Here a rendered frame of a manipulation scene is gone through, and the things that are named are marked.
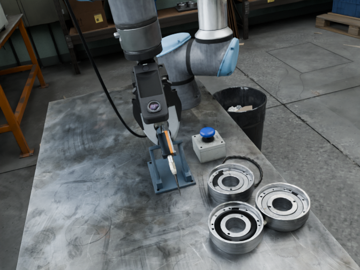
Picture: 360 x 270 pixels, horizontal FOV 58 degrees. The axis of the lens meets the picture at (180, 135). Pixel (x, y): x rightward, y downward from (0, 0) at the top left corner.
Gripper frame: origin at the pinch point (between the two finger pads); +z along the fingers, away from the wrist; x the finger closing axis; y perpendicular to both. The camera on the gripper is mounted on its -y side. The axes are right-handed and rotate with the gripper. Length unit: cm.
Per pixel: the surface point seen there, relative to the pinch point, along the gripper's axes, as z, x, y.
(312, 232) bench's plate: 15.3, -23.3, -19.9
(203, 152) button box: 12.6, -8.8, 8.2
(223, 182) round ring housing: 13.8, -10.7, -2.8
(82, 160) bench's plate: 14.7, 24.2, 20.4
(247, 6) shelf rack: 77, -137, 340
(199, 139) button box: 11.5, -9.1, 12.9
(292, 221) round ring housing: 11.6, -19.5, -19.1
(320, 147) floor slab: 105, -99, 98
